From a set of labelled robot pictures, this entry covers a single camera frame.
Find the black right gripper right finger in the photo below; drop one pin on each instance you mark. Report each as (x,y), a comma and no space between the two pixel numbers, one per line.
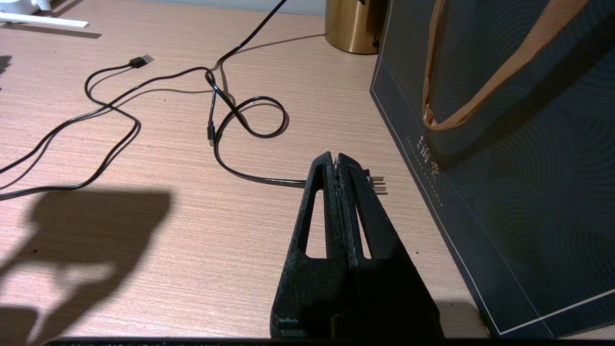
(384,288)

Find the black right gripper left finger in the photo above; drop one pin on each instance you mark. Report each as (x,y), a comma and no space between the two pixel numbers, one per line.
(312,288)

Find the white router with antennas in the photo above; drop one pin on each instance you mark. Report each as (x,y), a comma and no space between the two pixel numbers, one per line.
(48,20)

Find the dark gift bag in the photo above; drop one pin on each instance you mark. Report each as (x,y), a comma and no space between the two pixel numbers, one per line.
(504,192)

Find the brass desk lamp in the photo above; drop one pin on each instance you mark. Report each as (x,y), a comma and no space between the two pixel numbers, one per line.
(353,26)

